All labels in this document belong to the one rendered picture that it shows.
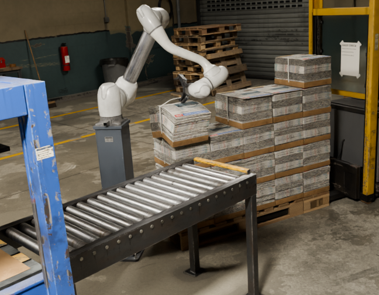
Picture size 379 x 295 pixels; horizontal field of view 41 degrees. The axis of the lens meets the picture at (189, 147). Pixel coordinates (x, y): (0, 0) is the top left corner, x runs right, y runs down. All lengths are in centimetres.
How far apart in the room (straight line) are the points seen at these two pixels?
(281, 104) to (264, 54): 772
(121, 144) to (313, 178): 173
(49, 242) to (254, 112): 234
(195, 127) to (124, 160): 54
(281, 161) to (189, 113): 101
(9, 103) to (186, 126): 194
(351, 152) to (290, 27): 669
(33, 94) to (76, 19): 913
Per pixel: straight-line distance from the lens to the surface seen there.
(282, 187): 414
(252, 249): 304
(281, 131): 400
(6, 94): 164
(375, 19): 426
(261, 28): 1162
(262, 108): 385
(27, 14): 1022
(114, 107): 343
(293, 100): 402
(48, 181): 175
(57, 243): 183
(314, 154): 427
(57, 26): 1053
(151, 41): 348
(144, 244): 237
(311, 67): 410
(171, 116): 337
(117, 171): 351
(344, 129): 480
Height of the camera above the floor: 176
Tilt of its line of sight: 16 degrees down
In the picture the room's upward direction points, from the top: 4 degrees counter-clockwise
